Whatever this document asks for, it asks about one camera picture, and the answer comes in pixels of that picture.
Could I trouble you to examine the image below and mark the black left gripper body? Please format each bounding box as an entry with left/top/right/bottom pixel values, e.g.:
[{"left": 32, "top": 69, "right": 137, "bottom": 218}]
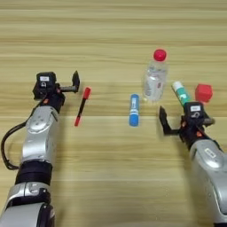
[{"left": 32, "top": 83, "right": 76, "bottom": 114}]

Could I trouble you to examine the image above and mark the blue glue stick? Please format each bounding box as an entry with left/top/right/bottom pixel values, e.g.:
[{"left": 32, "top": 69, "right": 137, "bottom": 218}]
[{"left": 129, "top": 93, "right": 140, "bottom": 128}]

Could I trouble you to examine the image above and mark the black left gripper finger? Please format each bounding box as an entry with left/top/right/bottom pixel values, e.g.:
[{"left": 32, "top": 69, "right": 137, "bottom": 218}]
[{"left": 71, "top": 70, "right": 82, "bottom": 93}]

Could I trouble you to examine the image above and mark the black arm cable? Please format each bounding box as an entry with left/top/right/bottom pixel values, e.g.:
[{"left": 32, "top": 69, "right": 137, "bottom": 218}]
[
  {"left": 0, "top": 121, "right": 29, "bottom": 171},
  {"left": 205, "top": 134, "right": 224, "bottom": 153}
]

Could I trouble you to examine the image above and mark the right black box white label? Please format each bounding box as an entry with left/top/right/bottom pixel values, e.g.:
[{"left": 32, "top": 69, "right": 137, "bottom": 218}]
[{"left": 183, "top": 101, "right": 205, "bottom": 120}]

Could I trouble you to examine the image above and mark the red and black marker pen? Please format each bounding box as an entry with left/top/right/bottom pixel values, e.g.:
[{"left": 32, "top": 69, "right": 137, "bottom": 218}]
[{"left": 74, "top": 87, "right": 92, "bottom": 128}]

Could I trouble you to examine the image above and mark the left black box white label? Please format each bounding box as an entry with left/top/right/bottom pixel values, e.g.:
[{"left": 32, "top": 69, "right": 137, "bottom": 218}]
[{"left": 35, "top": 71, "right": 58, "bottom": 90}]

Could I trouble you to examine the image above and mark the red cube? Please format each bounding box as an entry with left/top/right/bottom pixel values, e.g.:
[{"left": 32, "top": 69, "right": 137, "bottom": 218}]
[{"left": 194, "top": 83, "right": 214, "bottom": 104}]

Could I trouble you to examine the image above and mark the clear bottle red cap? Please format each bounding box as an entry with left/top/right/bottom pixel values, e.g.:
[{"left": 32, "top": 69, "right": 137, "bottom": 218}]
[{"left": 142, "top": 48, "right": 168, "bottom": 103}]

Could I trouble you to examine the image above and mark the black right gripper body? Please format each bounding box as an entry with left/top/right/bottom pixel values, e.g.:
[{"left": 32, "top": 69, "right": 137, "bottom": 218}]
[{"left": 168, "top": 114, "right": 216, "bottom": 151}]

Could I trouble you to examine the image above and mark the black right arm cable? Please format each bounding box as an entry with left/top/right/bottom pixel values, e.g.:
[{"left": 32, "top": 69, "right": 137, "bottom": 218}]
[{"left": 205, "top": 134, "right": 224, "bottom": 153}]

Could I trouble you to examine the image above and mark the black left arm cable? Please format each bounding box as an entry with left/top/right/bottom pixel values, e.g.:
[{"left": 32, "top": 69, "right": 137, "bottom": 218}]
[{"left": 0, "top": 121, "right": 29, "bottom": 171}]

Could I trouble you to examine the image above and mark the green and white glue stick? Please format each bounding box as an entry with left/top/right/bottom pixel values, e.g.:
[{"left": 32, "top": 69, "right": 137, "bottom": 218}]
[{"left": 171, "top": 81, "right": 193, "bottom": 107}]

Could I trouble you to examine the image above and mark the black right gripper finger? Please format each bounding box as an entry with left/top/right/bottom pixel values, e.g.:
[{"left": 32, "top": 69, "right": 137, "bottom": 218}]
[{"left": 158, "top": 105, "right": 173, "bottom": 137}]

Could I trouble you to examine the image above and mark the black box white label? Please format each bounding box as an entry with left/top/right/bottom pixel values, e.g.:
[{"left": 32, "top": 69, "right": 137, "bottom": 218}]
[
  {"left": 35, "top": 71, "right": 58, "bottom": 90},
  {"left": 183, "top": 101, "right": 205, "bottom": 120}
]

